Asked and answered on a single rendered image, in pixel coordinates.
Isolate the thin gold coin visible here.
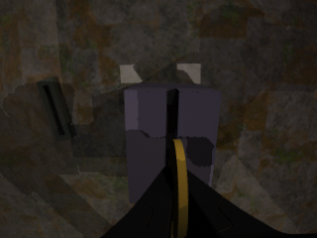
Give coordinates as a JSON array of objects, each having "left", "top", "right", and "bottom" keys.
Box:
[{"left": 169, "top": 139, "right": 189, "bottom": 238}]

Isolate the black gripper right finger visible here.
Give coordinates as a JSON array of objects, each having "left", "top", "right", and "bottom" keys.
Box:
[{"left": 186, "top": 170, "right": 317, "bottom": 238}]

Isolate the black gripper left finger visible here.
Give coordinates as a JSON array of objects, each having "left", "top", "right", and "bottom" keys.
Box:
[{"left": 100, "top": 167, "right": 174, "bottom": 238}]

